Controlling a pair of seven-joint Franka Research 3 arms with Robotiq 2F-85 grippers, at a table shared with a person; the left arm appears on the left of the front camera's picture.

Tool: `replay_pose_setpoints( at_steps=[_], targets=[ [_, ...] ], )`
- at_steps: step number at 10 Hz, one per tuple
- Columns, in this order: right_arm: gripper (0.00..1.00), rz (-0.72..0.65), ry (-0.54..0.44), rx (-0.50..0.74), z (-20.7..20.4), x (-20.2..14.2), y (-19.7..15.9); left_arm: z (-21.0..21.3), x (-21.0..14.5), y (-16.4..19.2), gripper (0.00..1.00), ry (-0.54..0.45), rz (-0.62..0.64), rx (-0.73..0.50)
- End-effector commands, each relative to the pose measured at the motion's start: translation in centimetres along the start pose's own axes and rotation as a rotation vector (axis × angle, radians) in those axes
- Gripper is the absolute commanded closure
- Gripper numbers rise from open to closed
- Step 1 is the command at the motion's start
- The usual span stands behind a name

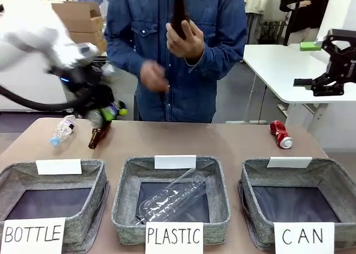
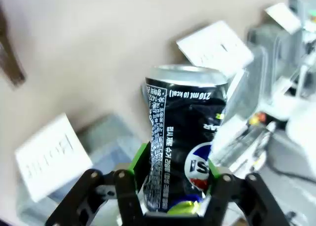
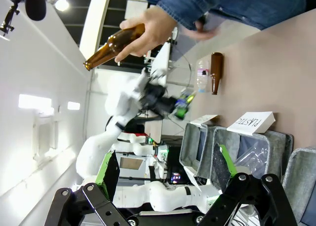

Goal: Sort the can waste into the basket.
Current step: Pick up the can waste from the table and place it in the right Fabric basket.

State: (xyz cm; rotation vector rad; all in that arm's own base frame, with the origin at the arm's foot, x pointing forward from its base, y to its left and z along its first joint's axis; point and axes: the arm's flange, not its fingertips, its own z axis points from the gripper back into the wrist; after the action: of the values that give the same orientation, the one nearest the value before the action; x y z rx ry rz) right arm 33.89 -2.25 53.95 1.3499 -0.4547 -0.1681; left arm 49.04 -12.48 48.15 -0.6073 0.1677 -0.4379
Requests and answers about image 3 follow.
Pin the black clamp mount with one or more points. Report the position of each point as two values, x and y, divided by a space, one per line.
10 15

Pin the person's left hand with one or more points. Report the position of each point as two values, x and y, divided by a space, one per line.
155 30

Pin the small white sign card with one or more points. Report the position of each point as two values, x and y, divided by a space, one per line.
204 119

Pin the clear crumpled plastic waste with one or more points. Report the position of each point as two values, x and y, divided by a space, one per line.
254 155

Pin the brown glass beer bottle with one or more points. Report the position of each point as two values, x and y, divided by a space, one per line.
111 46
216 67

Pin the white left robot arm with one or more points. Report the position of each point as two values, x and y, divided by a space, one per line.
118 127

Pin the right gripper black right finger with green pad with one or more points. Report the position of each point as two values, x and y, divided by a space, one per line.
247 201

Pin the person's left denim forearm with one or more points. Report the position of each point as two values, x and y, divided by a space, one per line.
187 6

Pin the clear plastic water bottle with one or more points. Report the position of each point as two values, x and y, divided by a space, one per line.
202 75

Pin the grey felt basket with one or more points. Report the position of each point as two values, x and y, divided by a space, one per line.
195 147
300 181
224 139

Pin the round ceiling lamp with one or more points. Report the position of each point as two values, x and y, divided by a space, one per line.
61 4

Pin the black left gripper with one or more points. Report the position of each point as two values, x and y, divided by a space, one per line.
158 101

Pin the white metal stand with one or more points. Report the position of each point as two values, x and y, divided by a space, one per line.
160 60

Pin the white card reading plastic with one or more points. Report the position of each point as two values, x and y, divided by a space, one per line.
251 122

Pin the person's right hand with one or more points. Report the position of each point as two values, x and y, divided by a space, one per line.
201 34

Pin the person's denim shirt torso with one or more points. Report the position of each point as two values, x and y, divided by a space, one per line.
259 6

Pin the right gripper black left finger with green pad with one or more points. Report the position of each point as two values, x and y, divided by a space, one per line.
98 206

